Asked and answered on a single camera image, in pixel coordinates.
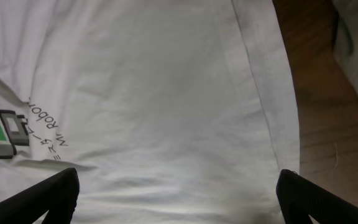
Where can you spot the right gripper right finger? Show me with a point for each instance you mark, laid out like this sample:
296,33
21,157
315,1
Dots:
301,201

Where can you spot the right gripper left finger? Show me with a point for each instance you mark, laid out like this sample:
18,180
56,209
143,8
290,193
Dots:
54,197

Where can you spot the white robot print t-shirt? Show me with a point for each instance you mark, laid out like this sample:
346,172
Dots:
170,111

